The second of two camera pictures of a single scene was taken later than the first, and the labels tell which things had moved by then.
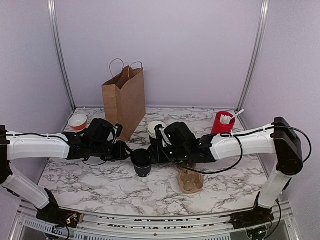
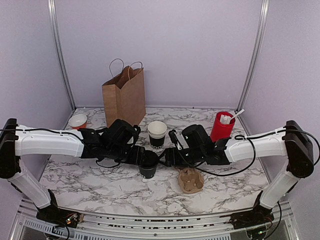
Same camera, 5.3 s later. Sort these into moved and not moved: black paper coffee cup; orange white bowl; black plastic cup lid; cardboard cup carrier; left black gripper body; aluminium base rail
Moved: black paper coffee cup; left black gripper body
Not moved: aluminium base rail; cardboard cup carrier; orange white bowl; black plastic cup lid
